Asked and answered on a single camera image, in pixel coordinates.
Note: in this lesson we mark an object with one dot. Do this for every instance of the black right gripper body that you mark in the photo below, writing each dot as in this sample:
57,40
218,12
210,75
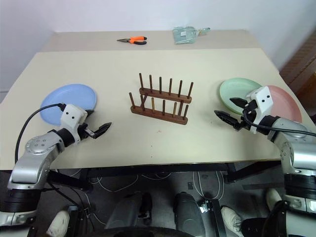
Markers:
249,124

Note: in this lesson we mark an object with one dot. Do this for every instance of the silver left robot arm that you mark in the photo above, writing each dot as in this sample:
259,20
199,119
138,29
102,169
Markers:
37,148

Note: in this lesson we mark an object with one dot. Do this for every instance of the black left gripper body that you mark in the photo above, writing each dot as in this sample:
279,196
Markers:
84,133

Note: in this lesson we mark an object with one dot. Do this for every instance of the black table frame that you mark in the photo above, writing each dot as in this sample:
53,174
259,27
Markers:
158,169

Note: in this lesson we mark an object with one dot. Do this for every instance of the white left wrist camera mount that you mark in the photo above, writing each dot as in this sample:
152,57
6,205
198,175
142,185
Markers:
72,116

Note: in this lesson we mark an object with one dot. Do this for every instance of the brown wooden cabinet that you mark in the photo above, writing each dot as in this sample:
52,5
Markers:
302,64

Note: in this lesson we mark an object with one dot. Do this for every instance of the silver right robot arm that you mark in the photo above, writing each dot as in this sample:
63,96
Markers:
293,148

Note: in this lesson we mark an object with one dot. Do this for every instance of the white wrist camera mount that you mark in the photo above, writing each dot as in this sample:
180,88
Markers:
263,98
72,116

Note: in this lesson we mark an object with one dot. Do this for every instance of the white shoe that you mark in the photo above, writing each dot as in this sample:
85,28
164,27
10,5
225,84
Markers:
232,219
59,223

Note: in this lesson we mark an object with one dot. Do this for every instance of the wooden dish rack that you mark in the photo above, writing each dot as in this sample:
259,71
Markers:
160,116

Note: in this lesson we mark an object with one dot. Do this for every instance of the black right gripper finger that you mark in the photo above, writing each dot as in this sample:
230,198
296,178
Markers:
227,117
238,101

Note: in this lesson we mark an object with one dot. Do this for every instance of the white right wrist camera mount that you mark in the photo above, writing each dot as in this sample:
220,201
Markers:
263,98

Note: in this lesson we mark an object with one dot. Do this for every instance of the blue plate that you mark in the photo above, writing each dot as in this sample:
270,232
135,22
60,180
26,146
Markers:
71,98

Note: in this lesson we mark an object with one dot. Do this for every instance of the dark rounded robot leg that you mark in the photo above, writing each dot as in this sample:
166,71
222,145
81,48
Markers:
128,212
188,212

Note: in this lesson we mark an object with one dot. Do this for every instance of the red plate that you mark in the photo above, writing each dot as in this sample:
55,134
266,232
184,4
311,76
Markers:
286,106

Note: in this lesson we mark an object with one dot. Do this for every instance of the green plate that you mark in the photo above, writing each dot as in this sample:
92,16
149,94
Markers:
234,93

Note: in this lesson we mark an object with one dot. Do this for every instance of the pale green plastic packet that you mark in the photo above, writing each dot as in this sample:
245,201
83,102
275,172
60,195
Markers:
184,35

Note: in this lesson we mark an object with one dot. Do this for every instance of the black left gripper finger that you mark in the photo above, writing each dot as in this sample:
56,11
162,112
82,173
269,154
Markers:
90,112
103,129

